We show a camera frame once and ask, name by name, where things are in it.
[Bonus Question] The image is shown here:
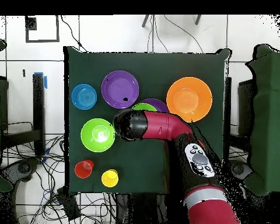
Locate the black metal stand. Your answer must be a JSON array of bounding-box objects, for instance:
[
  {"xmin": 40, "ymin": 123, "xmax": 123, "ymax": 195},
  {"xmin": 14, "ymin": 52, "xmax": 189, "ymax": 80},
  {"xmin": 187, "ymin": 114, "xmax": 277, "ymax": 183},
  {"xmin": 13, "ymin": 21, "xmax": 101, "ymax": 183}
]
[{"xmin": 1, "ymin": 72, "xmax": 47, "ymax": 157}]

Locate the gray black chair base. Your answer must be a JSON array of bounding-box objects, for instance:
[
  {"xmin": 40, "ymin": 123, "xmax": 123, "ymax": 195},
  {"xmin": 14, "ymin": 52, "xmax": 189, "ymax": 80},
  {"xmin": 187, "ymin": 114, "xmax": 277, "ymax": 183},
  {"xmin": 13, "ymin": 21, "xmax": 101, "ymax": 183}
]
[
  {"xmin": 1, "ymin": 157, "xmax": 41, "ymax": 187},
  {"xmin": 228, "ymin": 159, "xmax": 254, "ymax": 185}
]

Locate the dark green tablecloth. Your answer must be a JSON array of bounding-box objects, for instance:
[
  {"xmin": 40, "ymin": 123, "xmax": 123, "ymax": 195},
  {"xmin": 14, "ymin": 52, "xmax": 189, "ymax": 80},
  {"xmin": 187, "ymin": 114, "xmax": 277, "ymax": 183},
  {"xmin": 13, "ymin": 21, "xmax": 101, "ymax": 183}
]
[{"xmin": 63, "ymin": 45, "xmax": 232, "ymax": 195}]

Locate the black power strip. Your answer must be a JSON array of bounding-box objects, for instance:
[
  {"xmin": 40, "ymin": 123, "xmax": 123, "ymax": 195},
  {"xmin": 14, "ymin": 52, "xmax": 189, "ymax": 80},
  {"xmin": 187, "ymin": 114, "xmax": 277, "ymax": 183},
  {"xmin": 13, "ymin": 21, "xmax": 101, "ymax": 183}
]
[{"xmin": 57, "ymin": 186, "xmax": 81, "ymax": 221}]

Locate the large orange bowl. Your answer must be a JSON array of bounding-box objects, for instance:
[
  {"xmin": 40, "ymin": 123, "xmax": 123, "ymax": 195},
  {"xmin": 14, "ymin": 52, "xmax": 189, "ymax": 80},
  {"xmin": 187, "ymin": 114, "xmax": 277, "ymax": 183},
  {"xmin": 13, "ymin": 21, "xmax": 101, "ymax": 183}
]
[{"xmin": 166, "ymin": 76, "xmax": 214, "ymax": 123}]

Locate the green bowl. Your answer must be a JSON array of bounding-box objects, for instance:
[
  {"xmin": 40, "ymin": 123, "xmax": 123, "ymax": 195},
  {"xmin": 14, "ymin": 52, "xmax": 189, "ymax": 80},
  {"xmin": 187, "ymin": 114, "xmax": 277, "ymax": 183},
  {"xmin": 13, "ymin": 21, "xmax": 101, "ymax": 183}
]
[
  {"xmin": 80, "ymin": 118, "xmax": 116, "ymax": 153},
  {"xmin": 131, "ymin": 103, "xmax": 158, "ymax": 112}
]

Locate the purple bowl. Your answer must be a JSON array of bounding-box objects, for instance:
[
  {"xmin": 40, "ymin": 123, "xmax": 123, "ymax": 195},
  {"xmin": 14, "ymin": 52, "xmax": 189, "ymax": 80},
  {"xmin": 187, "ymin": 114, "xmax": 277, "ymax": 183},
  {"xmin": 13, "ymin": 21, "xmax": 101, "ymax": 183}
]
[
  {"xmin": 101, "ymin": 70, "xmax": 140, "ymax": 110},
  {"xmin": 139, "ymin": 98, "xmax": 170, "ymax": 114}
]

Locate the red orange cup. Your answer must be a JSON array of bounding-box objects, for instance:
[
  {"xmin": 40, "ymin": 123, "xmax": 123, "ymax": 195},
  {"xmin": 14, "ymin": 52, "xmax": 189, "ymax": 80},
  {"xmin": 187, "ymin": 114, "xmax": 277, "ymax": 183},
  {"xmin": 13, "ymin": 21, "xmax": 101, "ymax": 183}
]
[{"xmin": 74, "ymin": 159, "xmax": 95, "ymax": 180}]

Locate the small blue bowl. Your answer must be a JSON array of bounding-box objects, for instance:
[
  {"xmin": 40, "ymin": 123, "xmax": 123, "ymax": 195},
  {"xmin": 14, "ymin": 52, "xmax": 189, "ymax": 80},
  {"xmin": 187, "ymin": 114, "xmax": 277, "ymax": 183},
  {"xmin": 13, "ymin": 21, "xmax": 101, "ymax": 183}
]
[{"xmin": 71, "ymin": 83, "xmax": 98, "ymax": 111}]

